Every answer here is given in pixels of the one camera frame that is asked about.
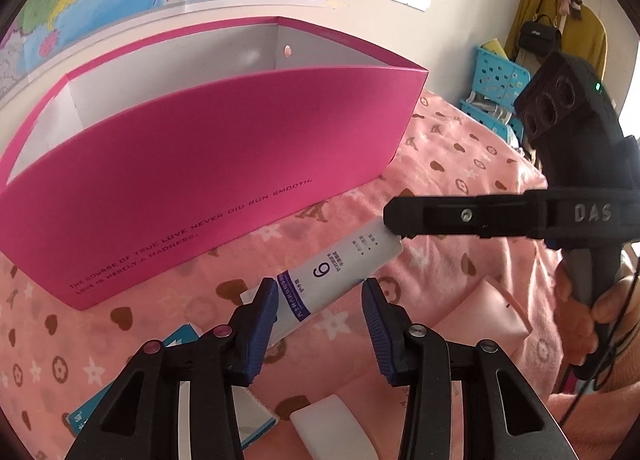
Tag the small white purple-label tube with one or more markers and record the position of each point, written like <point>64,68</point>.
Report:
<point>330,270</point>

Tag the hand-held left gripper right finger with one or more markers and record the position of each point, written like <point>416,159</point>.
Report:
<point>377,335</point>

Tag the black handbag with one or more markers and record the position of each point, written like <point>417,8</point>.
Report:
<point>537,37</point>

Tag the pink cardboard box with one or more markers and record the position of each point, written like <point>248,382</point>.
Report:
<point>200,180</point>

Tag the person's right hand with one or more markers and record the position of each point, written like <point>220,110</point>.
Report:
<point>617,305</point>

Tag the person's right forearm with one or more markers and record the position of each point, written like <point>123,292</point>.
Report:
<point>600,420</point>

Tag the pink printed blanket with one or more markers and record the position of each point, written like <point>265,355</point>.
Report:
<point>450,175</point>

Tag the blue plastic basket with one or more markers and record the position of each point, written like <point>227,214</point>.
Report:
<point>492,122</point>
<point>500,75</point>

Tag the yellow coat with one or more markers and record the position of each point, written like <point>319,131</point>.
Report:
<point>590,35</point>

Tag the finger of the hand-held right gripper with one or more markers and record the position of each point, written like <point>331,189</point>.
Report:
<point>450,215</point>

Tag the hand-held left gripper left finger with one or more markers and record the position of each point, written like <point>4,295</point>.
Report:
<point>262,325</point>

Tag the blue white medicine box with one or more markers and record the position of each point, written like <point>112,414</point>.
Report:
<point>172,340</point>

